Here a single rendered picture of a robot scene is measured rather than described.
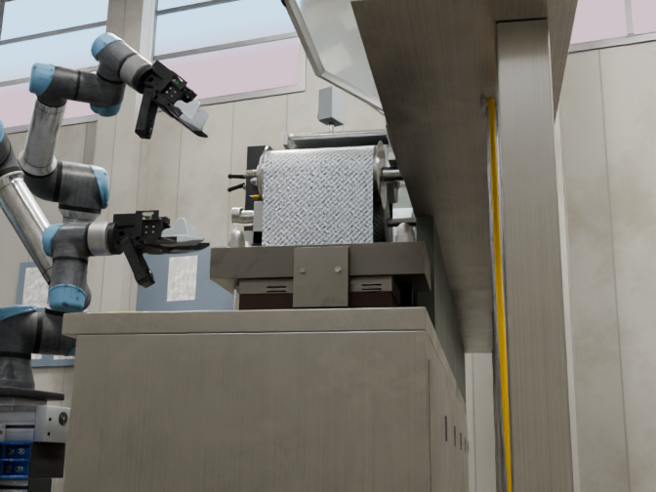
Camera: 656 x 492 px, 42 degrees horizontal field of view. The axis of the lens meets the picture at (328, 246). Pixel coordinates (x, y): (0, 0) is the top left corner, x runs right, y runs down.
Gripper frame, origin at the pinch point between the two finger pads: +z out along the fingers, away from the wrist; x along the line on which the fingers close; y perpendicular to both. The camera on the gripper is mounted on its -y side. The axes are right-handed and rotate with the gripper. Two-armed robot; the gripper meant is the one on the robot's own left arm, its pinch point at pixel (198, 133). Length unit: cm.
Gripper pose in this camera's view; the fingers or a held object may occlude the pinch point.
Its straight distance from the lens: 197.2
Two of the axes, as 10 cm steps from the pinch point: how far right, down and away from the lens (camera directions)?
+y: 6.4, -7.6, 0.7
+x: 1.8, 2.5, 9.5
